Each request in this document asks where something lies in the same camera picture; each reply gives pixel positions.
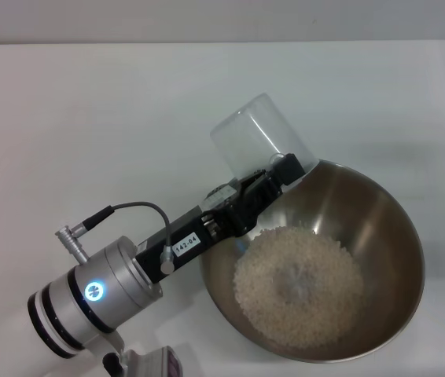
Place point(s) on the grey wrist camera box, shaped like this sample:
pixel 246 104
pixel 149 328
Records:
pixel 220 196

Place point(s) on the grey robot torso part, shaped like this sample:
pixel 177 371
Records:
pixel 155 361

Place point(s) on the white rice heap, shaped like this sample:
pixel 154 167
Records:
pixel 324 314

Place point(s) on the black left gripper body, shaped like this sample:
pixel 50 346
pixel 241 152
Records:
pixel 191 239

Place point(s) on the stainless steel bowl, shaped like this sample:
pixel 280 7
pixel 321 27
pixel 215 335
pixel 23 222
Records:
pixel 383 220

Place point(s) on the transparent plastic cup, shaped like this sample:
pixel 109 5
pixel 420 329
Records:
pixel 258 133

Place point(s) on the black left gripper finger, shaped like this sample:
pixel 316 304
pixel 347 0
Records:
pixel 289 170

